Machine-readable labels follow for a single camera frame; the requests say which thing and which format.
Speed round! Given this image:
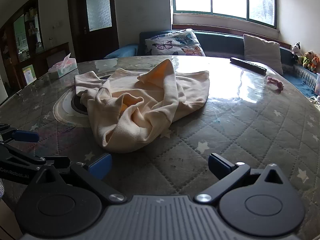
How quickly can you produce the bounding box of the grey square cushion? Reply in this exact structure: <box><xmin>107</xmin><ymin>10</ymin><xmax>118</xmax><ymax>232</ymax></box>
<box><xmin>243</xmin><ymin>34</ymin><xmax>284</xmax><ymax>75</ymax></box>

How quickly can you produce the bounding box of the dark teal sofa bench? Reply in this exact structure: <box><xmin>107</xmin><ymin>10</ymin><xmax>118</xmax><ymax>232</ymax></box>
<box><xmin>104</xmin><ymin>30</ymin><xmax>320</xmax><ymax>80</ymax></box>

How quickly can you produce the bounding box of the round black induction cooker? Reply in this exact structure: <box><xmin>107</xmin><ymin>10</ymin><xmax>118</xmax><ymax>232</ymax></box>
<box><xmin>71</xmin><ymin>74</ymin><xmax>112</xmax><ymax>115</ymax></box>

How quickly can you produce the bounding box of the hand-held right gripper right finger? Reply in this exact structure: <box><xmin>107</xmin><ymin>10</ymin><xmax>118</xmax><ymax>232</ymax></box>
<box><xmin>195</xmin><ymin>152</ymin><xmax>292</xmax><ymax>204</ymax></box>

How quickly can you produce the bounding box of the black and white plush cow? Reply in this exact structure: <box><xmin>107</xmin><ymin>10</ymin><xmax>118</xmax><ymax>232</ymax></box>
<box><xmin>291</xmin><ymin>42</ymin><xmax>303</xmax><ymax>61</ymax></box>

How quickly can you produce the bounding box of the blue blanket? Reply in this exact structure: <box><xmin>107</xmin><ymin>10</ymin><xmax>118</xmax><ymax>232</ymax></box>
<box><xmin>282</xmin><ymin>64</ymin><xmax>320</xmax><ymax>98</ymax></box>

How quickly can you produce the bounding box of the yellow brown plush toy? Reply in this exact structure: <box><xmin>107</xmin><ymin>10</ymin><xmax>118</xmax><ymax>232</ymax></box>
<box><xmin>301</xmin><ymin>51</ymin><xmax>313</xmax><ymax>68</ymax></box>

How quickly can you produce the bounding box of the dark wooden door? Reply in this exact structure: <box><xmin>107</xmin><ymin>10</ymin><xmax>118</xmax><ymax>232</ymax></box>
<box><xmin>67</xmin><ymin>0</ymin><xmax>120</xmax><ymax>63</ymax></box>

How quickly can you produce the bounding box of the wooden display cabinet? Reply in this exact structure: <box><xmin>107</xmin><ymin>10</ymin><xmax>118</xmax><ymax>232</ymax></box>
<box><xmin>0</xmin><ymin>0</ymin><xmax>45</xmax><ymax>98</ymax></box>

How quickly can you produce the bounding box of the small pink toy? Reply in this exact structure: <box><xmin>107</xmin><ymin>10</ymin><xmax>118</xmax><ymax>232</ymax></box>
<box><xmin>267</xmin><ymin>76</ymin><xmax>285</xmax><ymax>93</ymax></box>

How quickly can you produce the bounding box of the blue pillow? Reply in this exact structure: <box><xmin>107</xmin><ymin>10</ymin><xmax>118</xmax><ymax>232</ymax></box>
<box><xmin>104</xmin><ymin>44</ymin><xmax>139</xmax><ymax>60</ymax></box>

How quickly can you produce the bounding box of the orange plush tiger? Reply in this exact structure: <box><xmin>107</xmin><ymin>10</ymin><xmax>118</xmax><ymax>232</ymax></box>
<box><xmin>311</xmin><ymin>54</ymin><xmax>320</xmax><ymax>72</ymax></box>

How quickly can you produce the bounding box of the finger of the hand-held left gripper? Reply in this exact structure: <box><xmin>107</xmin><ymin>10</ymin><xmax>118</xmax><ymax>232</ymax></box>
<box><xmin>0</xmin><ymin>123</ymin><xmax>40</xmax><ymax>143</ymax></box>
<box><xmin>0</xmin><ymin>142</ymin><xmax>71</xmax><ymax>175</ymax></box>

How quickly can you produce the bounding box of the cream sweatshirt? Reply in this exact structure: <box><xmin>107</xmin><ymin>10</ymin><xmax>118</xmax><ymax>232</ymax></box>
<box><xmin>74</xmin><ymin>59</ymin><xmax>210</xmax><ymax>153</ymax></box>

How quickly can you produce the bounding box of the yellow green card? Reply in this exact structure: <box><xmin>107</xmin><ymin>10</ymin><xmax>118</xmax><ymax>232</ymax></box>
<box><xmin>22</xmin><ymin>64</ymin><xmax>37</xmax><ymax>85</ymax></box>

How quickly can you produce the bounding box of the black remote control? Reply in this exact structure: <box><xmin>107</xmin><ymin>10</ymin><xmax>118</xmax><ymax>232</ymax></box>
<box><xmin>230</xmin><ymin>57</ymin><xmax>267</xmax><ymax>75</ymax></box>

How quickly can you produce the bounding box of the tissue box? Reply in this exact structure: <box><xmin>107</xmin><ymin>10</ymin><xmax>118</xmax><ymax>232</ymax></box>
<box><xmin>48</xmin><ymin>53</ymin><xmax>77</xmax><ymax>78</ymax></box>

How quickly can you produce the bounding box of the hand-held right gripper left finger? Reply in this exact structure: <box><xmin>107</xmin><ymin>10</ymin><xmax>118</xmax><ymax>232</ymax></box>
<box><xmin>27</xmin><ymin>152</ymin><xmax>127</xmax><ymax>204</ymax></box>

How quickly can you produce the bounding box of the butterfly print pillow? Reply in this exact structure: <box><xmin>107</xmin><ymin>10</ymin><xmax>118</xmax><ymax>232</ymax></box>
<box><xmin>144</xmin><ymin>29</ymin><xmax>206</xmax><ymax>57</ymax></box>

